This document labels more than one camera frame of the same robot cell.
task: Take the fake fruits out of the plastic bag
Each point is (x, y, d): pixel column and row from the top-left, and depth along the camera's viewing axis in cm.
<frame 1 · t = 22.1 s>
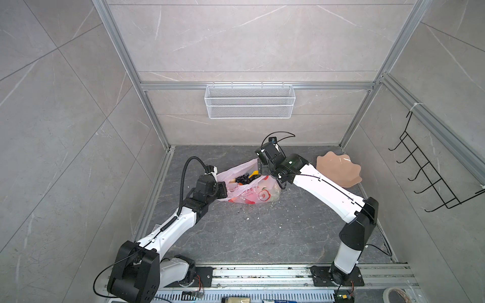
left hand: (225, 180, 85), fingers closed
right hand: (269, 162, 81), fingers open
pink plastic bag: (261, 189, 92), point 9 cm above the table
pink scalloped bowl: (340, 169, 109), point 2 cm above the table
dark fake grapes: (244, 178, 103), point 3 cm above the table

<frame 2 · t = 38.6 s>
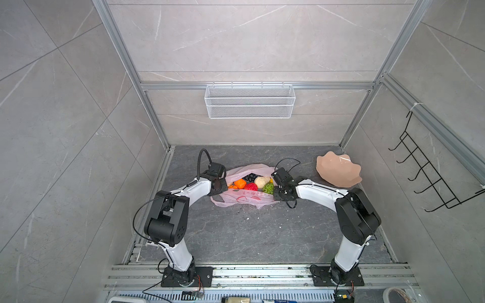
left hand: (221, 183, 96), fingers closed
right hand: (278, 193, 95), fingers closed
pink plastic bag: (239, 197, 92), point 6 cm above the table
orange fake fruit: (239, 184, 97), point 6 cm above the table
red fake strawberry: (251, 186, 97), point 6 cm above the table
beige fake fruit: (261, 180, 98), point 7 cm above the table
green fake vegetable: (268, 188, 95), point 7 cm above the table
the other named things where they were.

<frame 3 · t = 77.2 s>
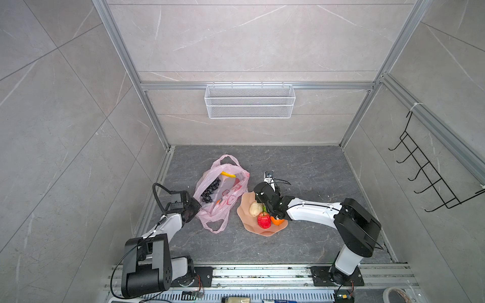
left hand: (197, 200, 92), fingers closed
right hand: (262, 186, 91), fingers open
pink plastic bag: (219, 187, 102), on the table
pink scalloped bowl: (251, 221, 87), point 3 cm above the table
dark fake grapes: (207, 194, 97), point 2 cm above the table
orange fake fruit: (276, 221, 83), point 7 cm above the table
red fake strawberry: (264, 219, 83), point 7 cm above the table
beige fake fruit: (255, 208, 87), point 7 cm above the table
yellow fake banana: (227, 174, 103), point 5 cm above the table
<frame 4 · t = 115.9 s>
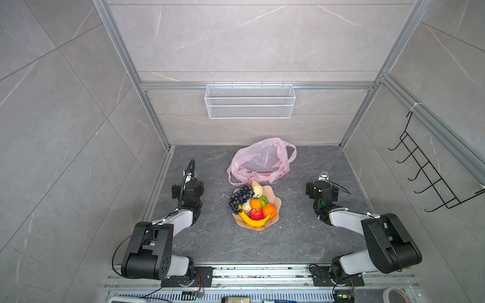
left hand: (183, 179, 89), fingers open
right hand: (321, 182, 93), fingers open
pink plastic bag: (265, 161, 111), point 3 cm above the table
dark fake grapes: (239, 198, 89), point 9 cm above the table
orange fake fruit: (269, 210, 85), point 8 cm above the table
beige fake fruit: (257, 189, 90), point 11 cm above the table
yellow fake banana: (252, 224, 83), point 6 cm above the table
small orange fake tangerine: (256, 203, 86), point 10 cm above the table
